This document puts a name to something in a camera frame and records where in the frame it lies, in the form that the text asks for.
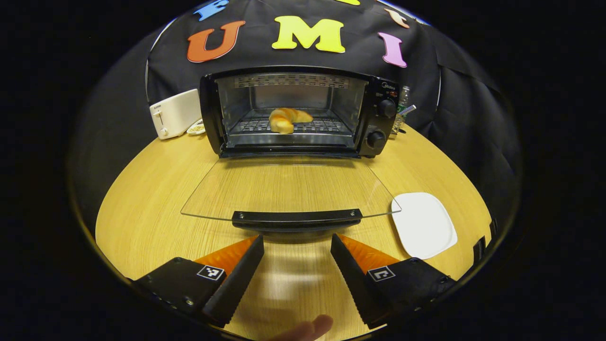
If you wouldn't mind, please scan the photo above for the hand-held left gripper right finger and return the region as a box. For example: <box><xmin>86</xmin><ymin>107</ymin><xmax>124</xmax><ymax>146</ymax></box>
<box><xmin>330</xmin><ymin>233</ymin><xmax>457</xmax><ymax>330</ymax></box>

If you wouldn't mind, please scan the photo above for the white square plate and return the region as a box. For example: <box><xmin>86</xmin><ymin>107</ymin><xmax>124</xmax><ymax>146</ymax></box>
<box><xmin>391</xmin><ymin>192</ymin><xmax>458</xmax><ymax>260</ymax></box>

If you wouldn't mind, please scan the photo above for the black electric oven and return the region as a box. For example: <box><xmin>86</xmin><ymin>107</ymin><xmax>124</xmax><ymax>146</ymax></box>
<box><xmin>181</xmin><ymin>65</ymin><xmax>402</xmax><ymax>233</ymax></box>

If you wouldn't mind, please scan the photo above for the golden croissant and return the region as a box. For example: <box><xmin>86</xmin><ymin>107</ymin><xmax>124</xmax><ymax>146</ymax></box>
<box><xmin>268</xmin><ymin>108</ymin><xmax>314</xmax><ymax>135</ymax></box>

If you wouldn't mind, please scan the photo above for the black backdrop cloth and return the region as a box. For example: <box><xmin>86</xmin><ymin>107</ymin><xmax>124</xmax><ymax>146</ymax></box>
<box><xmin>71</xmin><ymin>0</ymin><xmax>521</xmax><ymax>228</ymax></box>

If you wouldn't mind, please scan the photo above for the white toaster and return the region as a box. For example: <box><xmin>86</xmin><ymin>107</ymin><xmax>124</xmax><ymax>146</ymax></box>
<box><xmin>150</xmin><ymin>89</ymin><xmax>202</xmax><ymax>140</ymax></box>

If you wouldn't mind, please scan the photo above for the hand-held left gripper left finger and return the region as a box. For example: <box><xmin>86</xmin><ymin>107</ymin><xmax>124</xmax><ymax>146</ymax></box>
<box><xmin>133</xmin><ymin>234</ymin><xmax>265</xmax><ymax>328</ymax></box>

